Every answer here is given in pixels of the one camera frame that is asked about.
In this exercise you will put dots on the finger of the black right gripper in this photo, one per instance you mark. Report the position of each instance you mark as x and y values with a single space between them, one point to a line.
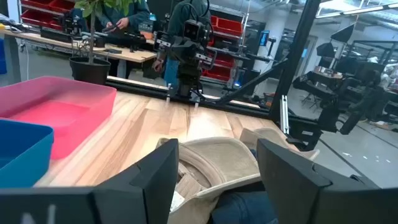
205 61
162 42

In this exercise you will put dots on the person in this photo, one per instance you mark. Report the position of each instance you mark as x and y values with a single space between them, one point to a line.
136 12
177 15

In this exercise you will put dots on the red storage bin rack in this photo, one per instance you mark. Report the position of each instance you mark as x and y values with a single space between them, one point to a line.
40 17
228 26

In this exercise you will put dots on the pink plastic bin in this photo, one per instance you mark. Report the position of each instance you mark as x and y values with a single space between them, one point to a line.
62 115

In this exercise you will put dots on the wooden workbench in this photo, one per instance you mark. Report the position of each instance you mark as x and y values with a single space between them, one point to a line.
130 55

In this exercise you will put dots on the beige baseball cap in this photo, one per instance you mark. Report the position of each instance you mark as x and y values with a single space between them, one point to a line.
224 158

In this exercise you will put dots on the black softbox light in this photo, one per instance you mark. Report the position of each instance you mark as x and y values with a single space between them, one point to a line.
326 49
343 33

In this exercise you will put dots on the LED light strip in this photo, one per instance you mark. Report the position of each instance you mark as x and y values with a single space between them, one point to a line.
357 10

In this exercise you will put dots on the blue plastic bin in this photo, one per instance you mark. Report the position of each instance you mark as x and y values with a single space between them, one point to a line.
25 155

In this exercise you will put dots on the small blue-lit screen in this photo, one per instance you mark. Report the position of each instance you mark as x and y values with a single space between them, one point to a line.
264 38

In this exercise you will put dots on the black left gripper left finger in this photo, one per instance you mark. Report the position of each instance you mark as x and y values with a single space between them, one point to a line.
146 189

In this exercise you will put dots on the black equipment on workbench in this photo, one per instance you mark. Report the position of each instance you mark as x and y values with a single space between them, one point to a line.
124 39

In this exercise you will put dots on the blue denim baseball cap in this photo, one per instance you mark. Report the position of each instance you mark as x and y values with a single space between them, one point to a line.
242 208

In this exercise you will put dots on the black aluminium table frame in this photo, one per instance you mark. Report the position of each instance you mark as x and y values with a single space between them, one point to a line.
295 46

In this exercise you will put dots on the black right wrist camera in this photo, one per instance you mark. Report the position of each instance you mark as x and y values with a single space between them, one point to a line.
192 30

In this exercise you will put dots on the black plant pot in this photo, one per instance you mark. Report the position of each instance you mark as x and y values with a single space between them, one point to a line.
90 71

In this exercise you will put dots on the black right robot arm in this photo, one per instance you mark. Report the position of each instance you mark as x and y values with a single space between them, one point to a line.
188 77

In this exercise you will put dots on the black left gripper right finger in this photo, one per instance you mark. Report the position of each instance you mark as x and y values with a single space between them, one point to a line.
286 186

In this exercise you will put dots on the silver metal bracket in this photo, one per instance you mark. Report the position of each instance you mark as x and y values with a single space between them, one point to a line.
284 115

